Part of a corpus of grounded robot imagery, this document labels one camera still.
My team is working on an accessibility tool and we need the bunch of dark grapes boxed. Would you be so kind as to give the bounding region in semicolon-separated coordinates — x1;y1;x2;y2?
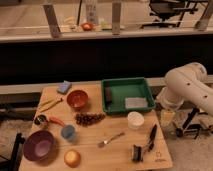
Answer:
75;113;105;127

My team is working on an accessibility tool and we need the black handled utensil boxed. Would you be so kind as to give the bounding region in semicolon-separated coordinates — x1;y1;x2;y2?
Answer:
144;125;157;152

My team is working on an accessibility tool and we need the purple bowl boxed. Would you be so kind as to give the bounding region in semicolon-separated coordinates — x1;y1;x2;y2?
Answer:
23;130;54;161

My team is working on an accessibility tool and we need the red bowl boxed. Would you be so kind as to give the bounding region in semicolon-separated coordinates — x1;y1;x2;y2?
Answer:
67;90;88;110

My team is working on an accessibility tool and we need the blue sponge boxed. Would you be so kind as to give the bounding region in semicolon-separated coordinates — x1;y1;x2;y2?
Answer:
57;81;72;94

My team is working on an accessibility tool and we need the orange round fruit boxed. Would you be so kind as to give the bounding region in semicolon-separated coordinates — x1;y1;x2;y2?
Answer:
64;150;81;168

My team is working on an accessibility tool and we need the black office chair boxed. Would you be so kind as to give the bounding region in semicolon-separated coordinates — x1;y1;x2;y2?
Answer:
140;0;209;30

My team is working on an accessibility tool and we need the green plastic tray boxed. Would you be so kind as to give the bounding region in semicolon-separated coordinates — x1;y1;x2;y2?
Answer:
101;77;155;115

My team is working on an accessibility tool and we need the red object on shelf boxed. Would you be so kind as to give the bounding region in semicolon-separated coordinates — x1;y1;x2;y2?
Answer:
81;22;94;31

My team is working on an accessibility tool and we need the grey sponge in tray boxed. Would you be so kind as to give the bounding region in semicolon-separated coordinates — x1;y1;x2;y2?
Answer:
125;97;148;109

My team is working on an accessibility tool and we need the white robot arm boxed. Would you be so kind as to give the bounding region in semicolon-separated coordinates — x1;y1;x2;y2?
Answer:
157;62;213;116

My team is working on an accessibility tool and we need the white cup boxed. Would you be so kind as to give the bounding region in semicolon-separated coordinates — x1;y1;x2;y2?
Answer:
127;111;144;130

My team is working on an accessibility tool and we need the black chair at left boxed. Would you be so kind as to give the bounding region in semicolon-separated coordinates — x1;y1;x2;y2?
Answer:
0;133;25;171

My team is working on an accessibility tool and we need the orange carrot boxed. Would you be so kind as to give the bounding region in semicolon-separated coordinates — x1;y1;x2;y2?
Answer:
49;117;65;127

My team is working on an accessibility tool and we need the dark brown block in tray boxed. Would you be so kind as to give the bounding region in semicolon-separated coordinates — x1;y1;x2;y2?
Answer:
105;87;112;103

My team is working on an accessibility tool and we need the blue cup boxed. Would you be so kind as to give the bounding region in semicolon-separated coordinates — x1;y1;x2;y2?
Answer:
61;125;76;141

